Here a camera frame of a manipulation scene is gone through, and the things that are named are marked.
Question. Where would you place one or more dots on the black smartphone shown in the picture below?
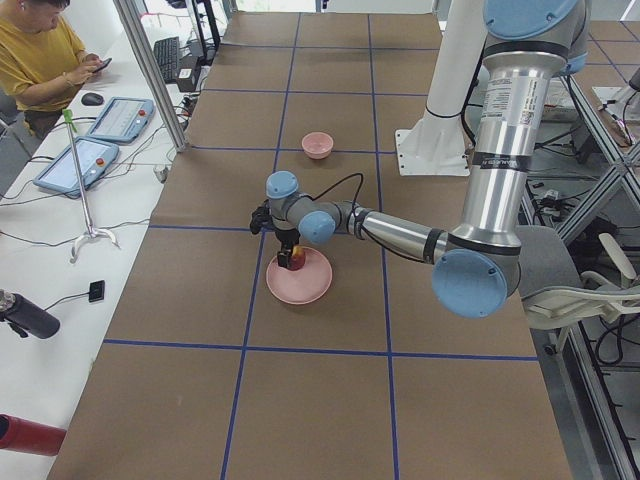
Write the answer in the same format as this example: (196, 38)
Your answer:
(103, 65)

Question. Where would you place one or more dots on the white camera mast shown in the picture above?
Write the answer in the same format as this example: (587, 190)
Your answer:
(435, 146)

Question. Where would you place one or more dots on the metal stand with green clip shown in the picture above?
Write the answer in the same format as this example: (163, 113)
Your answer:
(92, 232)

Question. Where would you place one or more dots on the red apple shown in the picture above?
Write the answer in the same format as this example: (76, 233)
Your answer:
(297, 259)

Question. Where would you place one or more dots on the red bottle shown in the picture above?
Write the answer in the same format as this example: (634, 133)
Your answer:
(25, 436)

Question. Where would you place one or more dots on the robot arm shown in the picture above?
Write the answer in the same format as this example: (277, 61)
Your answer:
(473, 145)

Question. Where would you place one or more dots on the black computer mouse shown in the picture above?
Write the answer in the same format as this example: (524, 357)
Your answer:
(92, 99)

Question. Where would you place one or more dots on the black keyboard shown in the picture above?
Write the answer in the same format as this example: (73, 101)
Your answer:
(166, 52)

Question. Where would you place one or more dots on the upper blue teach pendant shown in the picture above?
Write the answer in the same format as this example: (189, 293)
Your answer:
(122, 120)

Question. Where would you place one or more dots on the white office chair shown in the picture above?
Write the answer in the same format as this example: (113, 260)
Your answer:
(555, 295)

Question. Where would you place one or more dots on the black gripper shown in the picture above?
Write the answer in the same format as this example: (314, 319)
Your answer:
(286, 237)

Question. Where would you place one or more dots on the aluminium frame post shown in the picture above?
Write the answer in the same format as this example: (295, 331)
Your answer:
(143, 53)

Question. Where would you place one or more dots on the pink bowl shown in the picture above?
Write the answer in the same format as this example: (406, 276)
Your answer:
(317, 145)

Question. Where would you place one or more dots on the small black square device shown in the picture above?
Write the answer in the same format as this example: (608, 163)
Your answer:
(96, 291)

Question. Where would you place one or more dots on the person in yellow shirt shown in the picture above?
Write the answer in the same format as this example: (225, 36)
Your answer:
(43, 61)

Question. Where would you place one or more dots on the pink plate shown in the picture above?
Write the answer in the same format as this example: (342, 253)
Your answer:
(302, 286)

